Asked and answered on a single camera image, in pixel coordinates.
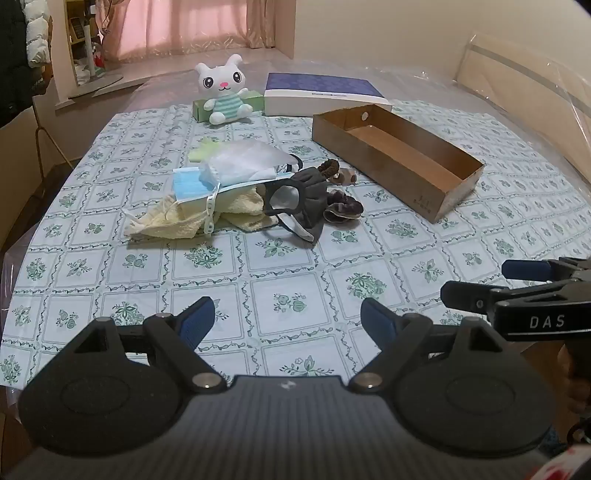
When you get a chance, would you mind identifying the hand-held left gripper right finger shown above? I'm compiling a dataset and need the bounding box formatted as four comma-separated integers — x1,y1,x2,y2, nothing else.
347,298,502,394

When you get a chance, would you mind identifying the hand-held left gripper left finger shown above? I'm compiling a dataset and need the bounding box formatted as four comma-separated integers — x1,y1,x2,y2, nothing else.
74,296,228,394

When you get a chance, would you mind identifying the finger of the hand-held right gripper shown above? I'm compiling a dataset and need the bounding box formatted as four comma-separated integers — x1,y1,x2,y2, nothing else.
440,280,571,319
502,257,591,283

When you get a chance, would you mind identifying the yellow towel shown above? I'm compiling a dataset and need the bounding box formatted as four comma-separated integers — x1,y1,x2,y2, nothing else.
122,189,278,241

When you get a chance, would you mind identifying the white perforated strap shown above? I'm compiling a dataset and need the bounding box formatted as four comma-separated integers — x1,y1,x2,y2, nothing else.
203,181,221,234

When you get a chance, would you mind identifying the dark brown scrunchie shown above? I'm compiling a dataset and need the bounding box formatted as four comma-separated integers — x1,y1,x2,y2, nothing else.
323,189,365,224

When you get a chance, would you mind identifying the blue face mask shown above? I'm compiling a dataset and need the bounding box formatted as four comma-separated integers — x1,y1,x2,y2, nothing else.
172,167,289,204

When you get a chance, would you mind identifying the grey face mask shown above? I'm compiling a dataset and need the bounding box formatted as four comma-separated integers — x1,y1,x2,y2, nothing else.
261,167,331,245

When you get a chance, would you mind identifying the brown cardboard box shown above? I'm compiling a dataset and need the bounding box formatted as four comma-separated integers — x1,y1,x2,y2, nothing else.
311,104,485,224

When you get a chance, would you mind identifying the white cloth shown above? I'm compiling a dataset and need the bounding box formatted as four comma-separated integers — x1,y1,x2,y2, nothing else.
198,141,296,185

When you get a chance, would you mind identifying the light green cloth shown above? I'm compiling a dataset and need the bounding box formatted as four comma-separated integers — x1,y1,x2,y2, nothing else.
187,136,222,164

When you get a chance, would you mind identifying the person's right hand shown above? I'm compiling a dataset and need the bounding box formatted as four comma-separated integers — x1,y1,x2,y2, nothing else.
560,344,591,416

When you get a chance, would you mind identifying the beige bed headboard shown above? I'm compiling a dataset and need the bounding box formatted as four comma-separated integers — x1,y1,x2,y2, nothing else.
455,32,591,195

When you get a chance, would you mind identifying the clear plastic sheet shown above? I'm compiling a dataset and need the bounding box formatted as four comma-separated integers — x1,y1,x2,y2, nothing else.
0,60,591,416

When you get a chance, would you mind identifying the green carton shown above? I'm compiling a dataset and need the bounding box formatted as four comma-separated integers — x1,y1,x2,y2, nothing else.
192,89,266,123

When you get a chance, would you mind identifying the white plush bunny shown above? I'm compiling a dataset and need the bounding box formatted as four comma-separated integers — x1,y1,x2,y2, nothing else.
194,54,254,125

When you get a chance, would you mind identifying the blue and white box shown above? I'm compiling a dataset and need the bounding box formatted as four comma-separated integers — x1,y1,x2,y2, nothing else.
263,72,393,117

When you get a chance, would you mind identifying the pink curtain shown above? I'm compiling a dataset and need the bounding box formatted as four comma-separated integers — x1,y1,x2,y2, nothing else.
99,0,278,61

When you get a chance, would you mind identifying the wooden shelf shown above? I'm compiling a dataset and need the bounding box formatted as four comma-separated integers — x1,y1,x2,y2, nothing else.
64,0,114,86

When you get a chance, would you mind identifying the black jacket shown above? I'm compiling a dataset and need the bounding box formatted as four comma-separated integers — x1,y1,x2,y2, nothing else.
0,0,29,127

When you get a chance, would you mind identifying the white puffer jacket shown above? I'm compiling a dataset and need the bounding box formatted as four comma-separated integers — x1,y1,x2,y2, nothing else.
25,0,52,66

